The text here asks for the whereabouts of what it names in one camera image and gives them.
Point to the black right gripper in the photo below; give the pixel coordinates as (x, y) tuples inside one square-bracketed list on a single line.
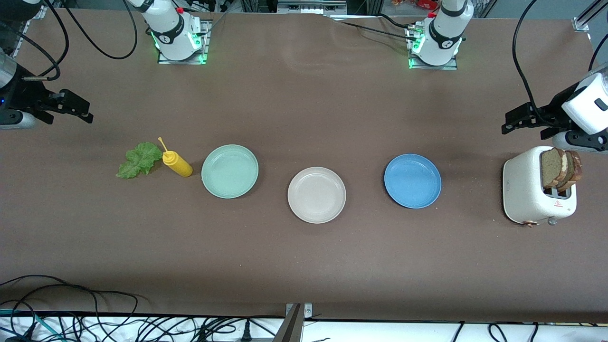
[(23, 96)]

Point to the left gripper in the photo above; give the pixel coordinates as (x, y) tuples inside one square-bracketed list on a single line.
[(550, 115)]

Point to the brown bread slice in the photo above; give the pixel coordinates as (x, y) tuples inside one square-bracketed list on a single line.
[(551, 168), (574, 168)]

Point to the green lettuce leaf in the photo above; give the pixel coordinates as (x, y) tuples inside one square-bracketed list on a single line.
[(142, 159)]

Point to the blue plate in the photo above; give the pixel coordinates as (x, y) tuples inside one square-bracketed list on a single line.
[(412, 180)]

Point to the mint green plate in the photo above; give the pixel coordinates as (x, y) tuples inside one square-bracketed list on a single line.
[(230, 171)]

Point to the beige plate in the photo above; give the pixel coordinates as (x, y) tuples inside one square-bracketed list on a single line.
[(316, 194)]

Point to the white toaster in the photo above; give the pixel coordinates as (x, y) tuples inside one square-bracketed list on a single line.
[(522, 190)]

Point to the short aluminium profile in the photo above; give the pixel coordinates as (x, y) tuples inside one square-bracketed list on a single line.
[(582, 23)]

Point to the yellow mustard squeeze bottle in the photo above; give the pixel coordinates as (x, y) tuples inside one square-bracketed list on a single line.
[(178, 164)]

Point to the red package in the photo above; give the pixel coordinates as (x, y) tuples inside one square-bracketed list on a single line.
[(422, 4)]

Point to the grey power strip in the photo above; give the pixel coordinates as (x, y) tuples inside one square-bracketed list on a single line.
[(311, 7)]

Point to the black power plug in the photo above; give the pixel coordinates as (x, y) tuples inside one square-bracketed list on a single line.
[(246, 335)]

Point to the long aluminium edge rail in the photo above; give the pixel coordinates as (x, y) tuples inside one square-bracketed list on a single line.
[(21, 38)]

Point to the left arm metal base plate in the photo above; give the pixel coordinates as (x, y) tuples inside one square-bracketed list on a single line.
[(434, 67)]

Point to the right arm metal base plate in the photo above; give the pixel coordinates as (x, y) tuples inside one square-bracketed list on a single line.
[(207, 47)]

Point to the grey metal bracket post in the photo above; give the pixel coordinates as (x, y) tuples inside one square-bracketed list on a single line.
[(294, 327)]

